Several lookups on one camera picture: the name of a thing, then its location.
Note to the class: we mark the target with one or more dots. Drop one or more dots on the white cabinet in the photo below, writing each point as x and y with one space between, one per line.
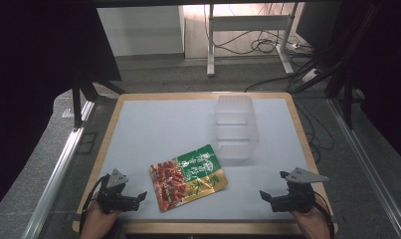
140 31

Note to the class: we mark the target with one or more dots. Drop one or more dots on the person's left hand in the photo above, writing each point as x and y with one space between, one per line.
98 216

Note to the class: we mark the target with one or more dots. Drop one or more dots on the person's right hand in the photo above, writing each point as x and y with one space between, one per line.
310 219

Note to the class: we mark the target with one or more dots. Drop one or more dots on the clear plastic container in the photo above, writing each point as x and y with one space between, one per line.
235 127

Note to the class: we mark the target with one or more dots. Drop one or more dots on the white table with wooden edge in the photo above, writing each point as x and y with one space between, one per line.
155 132

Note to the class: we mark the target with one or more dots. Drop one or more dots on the aluminium floor rail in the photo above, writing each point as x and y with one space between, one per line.
370 169
60 166

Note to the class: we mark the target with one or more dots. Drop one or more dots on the black curtain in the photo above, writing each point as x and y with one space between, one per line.
380 76
39 83

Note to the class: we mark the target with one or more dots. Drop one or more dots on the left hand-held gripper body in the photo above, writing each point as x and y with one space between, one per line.
112 198

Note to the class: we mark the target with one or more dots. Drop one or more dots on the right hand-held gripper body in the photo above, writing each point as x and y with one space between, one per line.
297 199

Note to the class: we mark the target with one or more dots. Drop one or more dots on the black metal stand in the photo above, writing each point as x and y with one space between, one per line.
347 99
77 106

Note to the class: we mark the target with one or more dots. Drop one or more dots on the white metal desk frame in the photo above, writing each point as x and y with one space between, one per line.
251 22

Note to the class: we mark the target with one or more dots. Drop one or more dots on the red and green snack packet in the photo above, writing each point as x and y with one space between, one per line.
188 177

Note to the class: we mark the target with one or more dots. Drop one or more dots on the white power strip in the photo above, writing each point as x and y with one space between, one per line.
310 75

